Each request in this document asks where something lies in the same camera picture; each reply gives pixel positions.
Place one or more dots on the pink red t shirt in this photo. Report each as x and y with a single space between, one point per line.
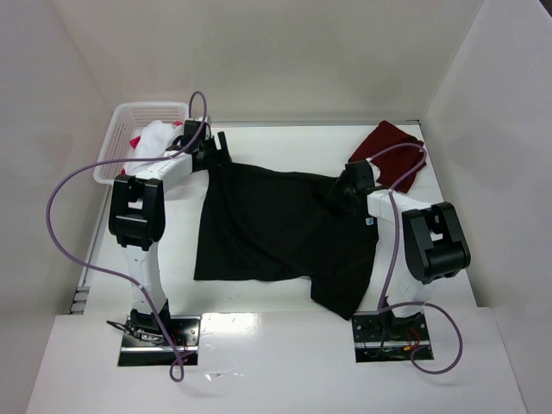
135 142

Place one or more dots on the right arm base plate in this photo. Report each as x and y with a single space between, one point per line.
384 337

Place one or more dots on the black t shirt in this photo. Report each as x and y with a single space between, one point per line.
258 224

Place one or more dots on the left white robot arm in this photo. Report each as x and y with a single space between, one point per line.
138 220

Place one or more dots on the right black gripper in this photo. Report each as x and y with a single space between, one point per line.
341 195

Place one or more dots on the folded dark red t shirt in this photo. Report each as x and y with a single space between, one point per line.
394 163

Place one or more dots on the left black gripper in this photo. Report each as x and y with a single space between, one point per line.
215 152

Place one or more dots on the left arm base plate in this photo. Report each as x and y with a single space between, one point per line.
140 348

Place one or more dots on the white plastic basket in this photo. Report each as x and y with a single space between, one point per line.
129 119

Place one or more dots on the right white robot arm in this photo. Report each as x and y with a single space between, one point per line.
417 244

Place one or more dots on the white t shirt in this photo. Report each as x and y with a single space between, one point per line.
151 140

